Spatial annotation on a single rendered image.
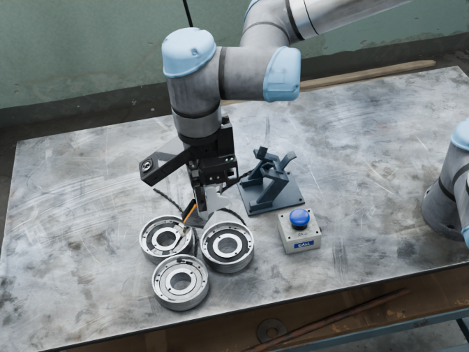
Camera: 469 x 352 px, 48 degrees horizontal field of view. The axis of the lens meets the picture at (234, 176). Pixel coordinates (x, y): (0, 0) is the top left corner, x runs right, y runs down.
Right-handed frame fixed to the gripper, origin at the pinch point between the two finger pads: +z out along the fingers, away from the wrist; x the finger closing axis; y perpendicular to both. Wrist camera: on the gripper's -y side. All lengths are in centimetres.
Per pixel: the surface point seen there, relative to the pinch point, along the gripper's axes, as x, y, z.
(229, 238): 0.0, 4.9, 10.6
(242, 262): -6.8, 5.9, 9.9
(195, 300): -12.3, -4.4, 10.2
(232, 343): -8.2, 1.5, 38.2
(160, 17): 159, 8, 47
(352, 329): -12.4, 29.0, 38.3
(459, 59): 144, 162, 94
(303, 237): -5.5, 18.5, 8.7
